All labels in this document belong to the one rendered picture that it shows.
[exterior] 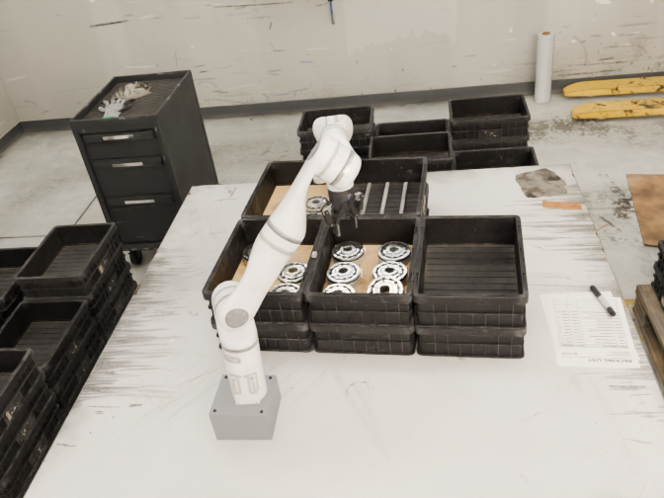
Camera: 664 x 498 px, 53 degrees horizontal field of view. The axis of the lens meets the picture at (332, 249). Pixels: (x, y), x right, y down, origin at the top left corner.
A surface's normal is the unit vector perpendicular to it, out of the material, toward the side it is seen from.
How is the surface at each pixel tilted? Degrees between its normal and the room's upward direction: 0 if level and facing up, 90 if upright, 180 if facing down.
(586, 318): 0
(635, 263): 0
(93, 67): 90
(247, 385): 87
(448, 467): 0
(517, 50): 90
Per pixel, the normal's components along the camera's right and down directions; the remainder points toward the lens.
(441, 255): -0.12, -0.82
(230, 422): -0.10, 0.58
